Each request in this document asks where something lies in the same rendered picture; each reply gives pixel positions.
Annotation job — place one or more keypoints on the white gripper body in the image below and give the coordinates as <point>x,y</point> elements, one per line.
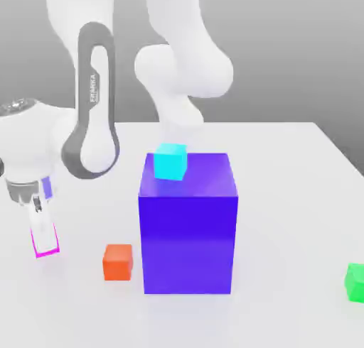
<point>42,228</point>

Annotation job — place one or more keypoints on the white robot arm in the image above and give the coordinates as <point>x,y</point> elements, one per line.
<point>182,55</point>

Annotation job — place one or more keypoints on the small orange cube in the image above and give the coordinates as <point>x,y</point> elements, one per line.
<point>117,262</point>

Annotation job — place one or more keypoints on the small cyan cube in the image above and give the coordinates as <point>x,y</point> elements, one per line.
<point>170,162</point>

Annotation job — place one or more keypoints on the small green cube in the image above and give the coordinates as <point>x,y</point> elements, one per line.
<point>355,282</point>

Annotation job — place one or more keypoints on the large blue box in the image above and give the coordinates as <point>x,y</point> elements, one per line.
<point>187,240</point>

